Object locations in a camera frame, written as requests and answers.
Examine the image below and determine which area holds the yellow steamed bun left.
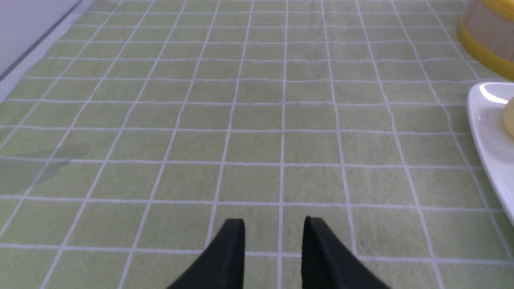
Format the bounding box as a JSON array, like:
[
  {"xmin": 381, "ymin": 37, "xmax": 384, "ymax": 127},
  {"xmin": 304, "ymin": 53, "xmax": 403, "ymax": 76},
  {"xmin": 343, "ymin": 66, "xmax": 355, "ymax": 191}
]
[{"xmin": 502, "ymin": 98, "xmax": 514, "ymax": 138}]

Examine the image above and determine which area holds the white square plate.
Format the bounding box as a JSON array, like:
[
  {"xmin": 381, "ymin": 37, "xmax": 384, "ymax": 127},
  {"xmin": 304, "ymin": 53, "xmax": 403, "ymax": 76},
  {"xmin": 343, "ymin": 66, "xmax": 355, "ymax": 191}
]
[{"xmin": 467, "ymin": 82, "xmax": 514, "ymax": 223}]

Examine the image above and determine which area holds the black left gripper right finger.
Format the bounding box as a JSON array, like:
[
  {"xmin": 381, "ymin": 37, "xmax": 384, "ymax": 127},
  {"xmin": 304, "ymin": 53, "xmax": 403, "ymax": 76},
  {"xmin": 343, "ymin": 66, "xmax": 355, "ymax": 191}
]
[{"xmin": 301, "ymin": 216, "xmax": 388, "ymax": 289}]

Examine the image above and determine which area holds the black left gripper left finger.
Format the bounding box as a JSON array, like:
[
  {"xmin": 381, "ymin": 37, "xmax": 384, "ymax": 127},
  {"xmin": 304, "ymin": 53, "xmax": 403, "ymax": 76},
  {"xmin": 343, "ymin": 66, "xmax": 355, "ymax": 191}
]
[{"xmin": 168, "ymin": 218, "xmax": 245, "ymax": 289}]

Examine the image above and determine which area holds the yellow rimmed bamboo steamer basket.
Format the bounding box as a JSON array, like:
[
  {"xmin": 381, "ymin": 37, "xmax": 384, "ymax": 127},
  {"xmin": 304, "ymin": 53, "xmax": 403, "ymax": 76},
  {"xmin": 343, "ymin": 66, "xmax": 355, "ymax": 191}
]
[{"xmin": 458, "ymin": 0, "xmax": 514, "ymax": 81}]

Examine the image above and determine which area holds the green checkered tablecloth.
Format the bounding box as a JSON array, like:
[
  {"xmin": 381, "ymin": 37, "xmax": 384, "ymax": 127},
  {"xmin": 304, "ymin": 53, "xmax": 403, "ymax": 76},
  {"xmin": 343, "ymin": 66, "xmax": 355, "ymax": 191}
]
[{"xmin": 0, "ymin": 0, "xmax": 513, "ymax": 289}]

